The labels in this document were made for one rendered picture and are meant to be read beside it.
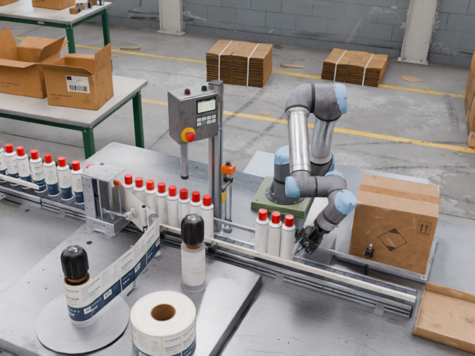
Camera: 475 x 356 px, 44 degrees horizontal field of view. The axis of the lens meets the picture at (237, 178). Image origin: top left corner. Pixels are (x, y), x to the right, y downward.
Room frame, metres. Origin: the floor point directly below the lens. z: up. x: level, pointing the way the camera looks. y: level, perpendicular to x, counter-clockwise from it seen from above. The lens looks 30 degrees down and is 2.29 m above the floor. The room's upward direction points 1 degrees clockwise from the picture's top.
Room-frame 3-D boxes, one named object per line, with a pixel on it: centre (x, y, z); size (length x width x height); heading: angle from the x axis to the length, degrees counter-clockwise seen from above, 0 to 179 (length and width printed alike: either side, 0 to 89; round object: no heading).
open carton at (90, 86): (3.60, 1.04, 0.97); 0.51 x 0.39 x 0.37; 168
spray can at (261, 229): (1.85, -0.10, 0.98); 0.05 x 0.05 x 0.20
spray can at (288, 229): (1.81, -0.20, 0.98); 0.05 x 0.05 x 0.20
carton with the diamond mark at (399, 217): (1.93, -0.63, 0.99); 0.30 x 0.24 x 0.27; 73
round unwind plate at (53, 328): (1.46, 0.51, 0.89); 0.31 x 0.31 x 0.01
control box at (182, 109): (2.06, 0.17, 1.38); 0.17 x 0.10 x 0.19; 122
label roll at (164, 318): (1.35, 0.22, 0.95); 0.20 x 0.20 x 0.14
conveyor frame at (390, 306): (1.94, 0.11, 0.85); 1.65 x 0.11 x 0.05; 67
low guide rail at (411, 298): (1.79, -0.14, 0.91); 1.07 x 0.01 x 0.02; 67
